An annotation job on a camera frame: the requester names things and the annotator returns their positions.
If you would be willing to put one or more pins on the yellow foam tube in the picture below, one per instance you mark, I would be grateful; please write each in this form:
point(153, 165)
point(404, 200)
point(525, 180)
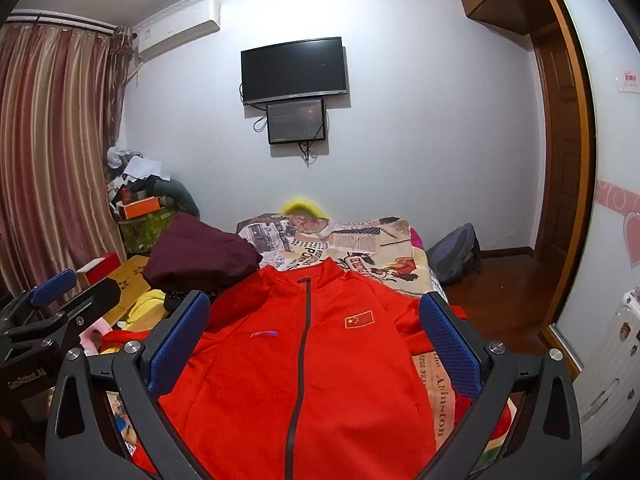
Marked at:
point(302, 206)

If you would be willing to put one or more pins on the striped red curtain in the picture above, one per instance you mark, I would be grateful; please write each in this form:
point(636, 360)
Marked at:
point(55, 160)

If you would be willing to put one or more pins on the yellow cloth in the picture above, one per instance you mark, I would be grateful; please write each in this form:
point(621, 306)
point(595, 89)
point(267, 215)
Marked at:
point(147, 310)

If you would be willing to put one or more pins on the grey cushion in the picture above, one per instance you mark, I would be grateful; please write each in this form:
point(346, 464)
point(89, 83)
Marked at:
point(182, 197)

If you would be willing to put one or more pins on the orange box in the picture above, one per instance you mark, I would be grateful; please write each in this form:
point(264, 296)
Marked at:
point(140, 208)

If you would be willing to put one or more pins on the printed blanket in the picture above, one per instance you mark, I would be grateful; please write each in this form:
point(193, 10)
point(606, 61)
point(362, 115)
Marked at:
point(360, 245)

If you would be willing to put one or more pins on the maroon folded garment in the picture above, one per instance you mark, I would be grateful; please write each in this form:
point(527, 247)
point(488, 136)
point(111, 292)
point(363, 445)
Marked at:
point(200, 250)

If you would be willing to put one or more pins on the black folded garment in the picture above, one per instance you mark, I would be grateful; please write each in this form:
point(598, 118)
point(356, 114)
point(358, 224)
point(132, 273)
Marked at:
point(175, 297)

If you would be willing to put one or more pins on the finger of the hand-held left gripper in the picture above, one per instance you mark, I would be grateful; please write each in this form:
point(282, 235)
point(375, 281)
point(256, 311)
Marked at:
point(52, 286)
point(97, 296)

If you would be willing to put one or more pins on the small black wall monitor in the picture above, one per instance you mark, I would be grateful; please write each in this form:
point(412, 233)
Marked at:
point(296, 121)

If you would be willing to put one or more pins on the white sliding wardrobe door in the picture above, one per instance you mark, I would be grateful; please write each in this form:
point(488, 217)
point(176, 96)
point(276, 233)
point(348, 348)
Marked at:
point(610, 160)

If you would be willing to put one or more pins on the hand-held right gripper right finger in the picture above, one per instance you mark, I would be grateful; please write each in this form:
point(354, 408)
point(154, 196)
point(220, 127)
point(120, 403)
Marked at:
point(450, 345)

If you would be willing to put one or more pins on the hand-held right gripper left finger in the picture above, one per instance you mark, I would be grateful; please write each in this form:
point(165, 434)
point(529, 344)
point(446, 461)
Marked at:
point(180, 342)

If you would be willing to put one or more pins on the curtain rod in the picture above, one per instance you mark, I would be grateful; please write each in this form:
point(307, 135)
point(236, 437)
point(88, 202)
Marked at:
point(65, 19)

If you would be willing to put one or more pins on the red zip jacket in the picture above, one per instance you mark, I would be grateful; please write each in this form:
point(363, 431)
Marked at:
point(350, 385)

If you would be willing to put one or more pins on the white crumpled cloth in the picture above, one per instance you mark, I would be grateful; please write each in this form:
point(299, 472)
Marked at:
point(137, 167)

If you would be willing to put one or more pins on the grey backpack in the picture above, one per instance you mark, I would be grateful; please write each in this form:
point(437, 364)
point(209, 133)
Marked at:
point(455, 255)

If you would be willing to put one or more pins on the black wall television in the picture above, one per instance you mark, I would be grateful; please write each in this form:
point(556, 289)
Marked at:
point(294, 70)

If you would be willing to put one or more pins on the pink cloth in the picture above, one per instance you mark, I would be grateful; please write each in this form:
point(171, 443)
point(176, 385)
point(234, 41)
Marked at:
point(95, 340)

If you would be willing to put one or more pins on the white air conditioner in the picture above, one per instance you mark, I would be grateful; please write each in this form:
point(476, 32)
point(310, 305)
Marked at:
point(177, 27)

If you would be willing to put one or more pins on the red and white box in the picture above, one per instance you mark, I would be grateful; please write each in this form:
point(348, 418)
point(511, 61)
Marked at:
point(100, 267)

